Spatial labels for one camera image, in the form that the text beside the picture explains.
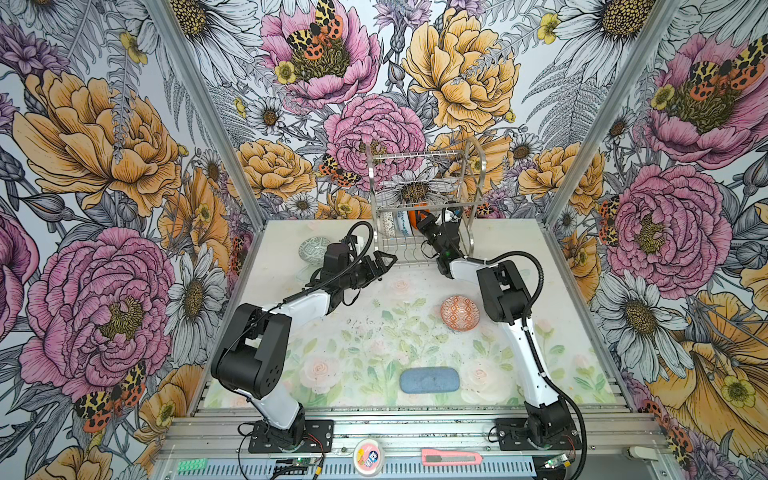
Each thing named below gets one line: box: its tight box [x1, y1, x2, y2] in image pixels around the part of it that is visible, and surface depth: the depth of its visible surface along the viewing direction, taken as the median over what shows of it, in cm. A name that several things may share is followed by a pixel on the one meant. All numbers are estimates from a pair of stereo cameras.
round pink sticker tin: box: [353, 438, 385, 477], surface depth 64 cm
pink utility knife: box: [421, 449, 484, 467], surface depth 73 cm
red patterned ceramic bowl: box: [440, 295, 480, 332], surface depth 96 cm
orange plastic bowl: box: [407, 209, 430, 229], surface depth 107 cm
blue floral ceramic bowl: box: [397, 210, 413, 236], surface depth 107 cm
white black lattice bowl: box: [383, 211, 395, 238], surface depth 107 cm
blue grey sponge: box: [399, 366, 461, 394], surface depth 82 cm
